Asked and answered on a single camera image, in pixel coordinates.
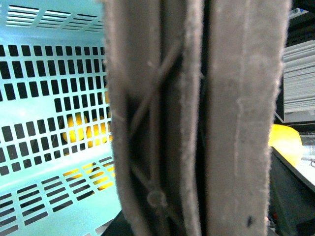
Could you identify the brown basket handle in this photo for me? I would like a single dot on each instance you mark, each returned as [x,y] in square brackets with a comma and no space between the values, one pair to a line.
[193,86]

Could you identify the light blue plastic basket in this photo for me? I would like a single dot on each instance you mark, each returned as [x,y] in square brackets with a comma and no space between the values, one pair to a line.
[52,66]

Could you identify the yellow lemon behind basket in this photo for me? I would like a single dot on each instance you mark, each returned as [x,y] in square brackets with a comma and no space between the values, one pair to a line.
[78,130]

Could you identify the yellow lemon under basket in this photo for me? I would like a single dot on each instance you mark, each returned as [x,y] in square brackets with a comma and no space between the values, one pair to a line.
[101,175]

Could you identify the yellow lemon on shelf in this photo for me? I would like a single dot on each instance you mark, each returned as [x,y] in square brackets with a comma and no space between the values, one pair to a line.
[287,142]

